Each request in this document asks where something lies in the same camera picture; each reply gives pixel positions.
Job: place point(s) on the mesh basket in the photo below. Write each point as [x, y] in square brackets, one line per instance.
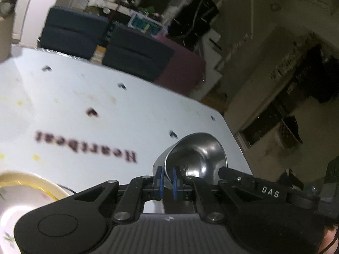
[291, 132]

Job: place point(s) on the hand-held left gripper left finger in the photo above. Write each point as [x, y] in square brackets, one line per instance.
[159, 184]

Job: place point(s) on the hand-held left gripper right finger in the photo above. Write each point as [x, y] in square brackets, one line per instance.
[175, 185]

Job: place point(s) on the teal box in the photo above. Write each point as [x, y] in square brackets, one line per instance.
[144, 24]

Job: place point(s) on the round steel bowl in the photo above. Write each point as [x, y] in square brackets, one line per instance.
[201, 156]

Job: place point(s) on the white floral bowl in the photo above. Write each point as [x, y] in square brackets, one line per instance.
[23, 206]

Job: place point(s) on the maroon armchair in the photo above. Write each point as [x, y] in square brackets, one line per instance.
[182, 68]

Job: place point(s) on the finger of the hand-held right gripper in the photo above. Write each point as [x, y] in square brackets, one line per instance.
[235, 178]

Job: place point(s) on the dark blue chair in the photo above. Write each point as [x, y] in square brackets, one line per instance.
[71, 31]
[137, 53]

